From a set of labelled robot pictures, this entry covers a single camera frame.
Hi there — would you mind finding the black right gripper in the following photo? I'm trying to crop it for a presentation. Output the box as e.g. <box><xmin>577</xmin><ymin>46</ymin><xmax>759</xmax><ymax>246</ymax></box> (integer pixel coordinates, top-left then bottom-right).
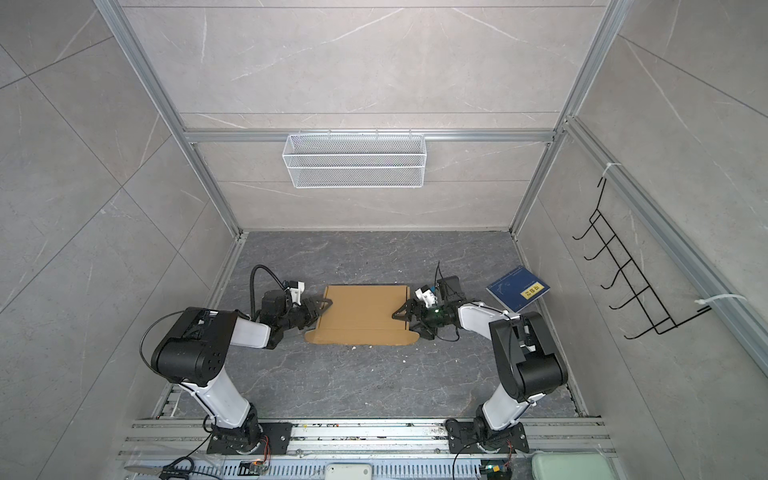
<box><xmin>393</xmin><ymin>299</ymin><xmax>450</xmax><ymax>338</ymax></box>

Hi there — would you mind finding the brown cardboard box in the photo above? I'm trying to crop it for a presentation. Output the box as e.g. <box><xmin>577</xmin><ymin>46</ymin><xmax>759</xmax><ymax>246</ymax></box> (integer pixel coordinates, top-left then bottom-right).
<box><xmin>304</xmin><ymin>285</ymin><xmax>420</xmax><ymax>346</ymax></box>

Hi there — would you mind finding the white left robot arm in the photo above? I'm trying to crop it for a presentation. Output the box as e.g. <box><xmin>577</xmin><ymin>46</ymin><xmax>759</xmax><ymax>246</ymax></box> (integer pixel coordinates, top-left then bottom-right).
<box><xmin>148</xmin><ymin>283</ymin><xmax>333</xmax><ymax>430</ymax></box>

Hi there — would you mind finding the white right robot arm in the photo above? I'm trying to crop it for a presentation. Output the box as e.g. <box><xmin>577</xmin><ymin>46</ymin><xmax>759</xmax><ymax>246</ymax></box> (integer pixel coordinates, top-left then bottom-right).
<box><xmin>392</xmin><ymin>276</ymin><xmax>569</xmax><ymax>439</ymax></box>

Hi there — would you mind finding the green box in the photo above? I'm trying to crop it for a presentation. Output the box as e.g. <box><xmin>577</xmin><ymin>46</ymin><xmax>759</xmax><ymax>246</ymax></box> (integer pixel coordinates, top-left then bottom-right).
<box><xmin>531</xmin><ymin>452</ymin><xmax>616</xmax><ymax>480</ymax></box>

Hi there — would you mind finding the blue book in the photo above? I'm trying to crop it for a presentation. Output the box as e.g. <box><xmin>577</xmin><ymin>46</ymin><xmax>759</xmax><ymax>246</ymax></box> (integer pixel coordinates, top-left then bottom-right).
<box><xmin>486</xmin><ymin>266</ymin><xmax>550</xmax><ymax>313</ymax></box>

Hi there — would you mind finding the white device bottom edge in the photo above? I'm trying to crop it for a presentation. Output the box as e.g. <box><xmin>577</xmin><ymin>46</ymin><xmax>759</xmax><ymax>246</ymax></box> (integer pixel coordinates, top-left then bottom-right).
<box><xmin>324</xmin><ymin>463</ymin><xmax>373</xmax><ymax>480</ymax></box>

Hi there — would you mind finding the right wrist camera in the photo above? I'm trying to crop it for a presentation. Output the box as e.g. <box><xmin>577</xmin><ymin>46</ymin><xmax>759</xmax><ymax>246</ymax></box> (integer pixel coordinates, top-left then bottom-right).
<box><xmin>415</xmin><ymin>286</ymin><xmax>438</xmax><ymax>309</ymax></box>

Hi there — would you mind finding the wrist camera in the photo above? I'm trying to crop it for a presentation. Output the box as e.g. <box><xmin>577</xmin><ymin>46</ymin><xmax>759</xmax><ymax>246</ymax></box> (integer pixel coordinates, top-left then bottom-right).
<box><xmin>415</xmin><ymin>286</ymin><xmax>438</xmax><ymax>309</ymax></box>
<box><xmin>285</xmin><ymin>281</ymin><xmax>305</xmax><ymax>306</ymax></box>

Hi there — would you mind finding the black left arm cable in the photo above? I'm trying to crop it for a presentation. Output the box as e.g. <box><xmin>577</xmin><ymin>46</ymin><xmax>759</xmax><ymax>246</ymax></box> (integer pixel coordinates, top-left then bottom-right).
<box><xmin>248</xmin><ymin>264</ymin><xmax>288</xmax><ymax>319</ymax></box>

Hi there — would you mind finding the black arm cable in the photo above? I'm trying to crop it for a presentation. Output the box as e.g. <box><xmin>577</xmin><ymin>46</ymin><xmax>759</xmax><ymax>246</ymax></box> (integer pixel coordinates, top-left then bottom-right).
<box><xmin>433</xmin><ymin>261</ymin><xmax>466</xmax><ymax>344</ymax></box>
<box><xmin>248</xmin><ymin>264</ymin><xmax>288</xmax><ymax>319</ymax></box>

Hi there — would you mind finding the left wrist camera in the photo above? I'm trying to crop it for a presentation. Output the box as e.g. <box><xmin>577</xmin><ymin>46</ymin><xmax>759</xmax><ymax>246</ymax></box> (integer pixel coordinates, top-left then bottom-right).
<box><xmin>285</xmin><ymin>281</ymin><xmax>305</xmax><ymax>306</ymax></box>

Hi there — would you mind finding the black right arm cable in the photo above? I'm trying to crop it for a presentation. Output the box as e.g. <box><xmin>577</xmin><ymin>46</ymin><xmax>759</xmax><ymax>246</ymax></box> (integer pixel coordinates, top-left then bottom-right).
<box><xmin>433</xmin><ymin>261</ymin><xmax>466</xmax><ymax>344</ymax></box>

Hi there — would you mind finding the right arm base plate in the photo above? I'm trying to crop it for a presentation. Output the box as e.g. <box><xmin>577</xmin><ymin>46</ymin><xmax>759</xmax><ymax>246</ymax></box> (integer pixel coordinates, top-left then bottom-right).
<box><xmin>444</xmin><ymin>417</ymin><xmax>530</xmax><ymax>454</ymax></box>

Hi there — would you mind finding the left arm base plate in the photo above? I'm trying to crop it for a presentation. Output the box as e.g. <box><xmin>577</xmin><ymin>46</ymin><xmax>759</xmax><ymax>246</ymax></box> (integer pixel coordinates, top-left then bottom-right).
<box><xmin>206</xmin><ymin>422</ymin><xmax>293</xmax><ymax>455</ymax></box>

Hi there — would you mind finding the white wire mesh basket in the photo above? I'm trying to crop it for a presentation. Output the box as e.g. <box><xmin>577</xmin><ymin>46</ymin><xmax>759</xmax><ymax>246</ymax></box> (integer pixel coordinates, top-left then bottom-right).
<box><xmin>282</xmin><ymin>133</ymin><xmax>428</xmax><ymax>189</ymax></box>

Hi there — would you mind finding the black wire hook rack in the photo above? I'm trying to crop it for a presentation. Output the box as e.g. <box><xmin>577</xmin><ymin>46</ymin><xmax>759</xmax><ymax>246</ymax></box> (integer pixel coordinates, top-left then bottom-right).
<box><xmin>571</xmin><ymin>178</ymin><xmax>712</xmax><ymax>341</ymax></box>

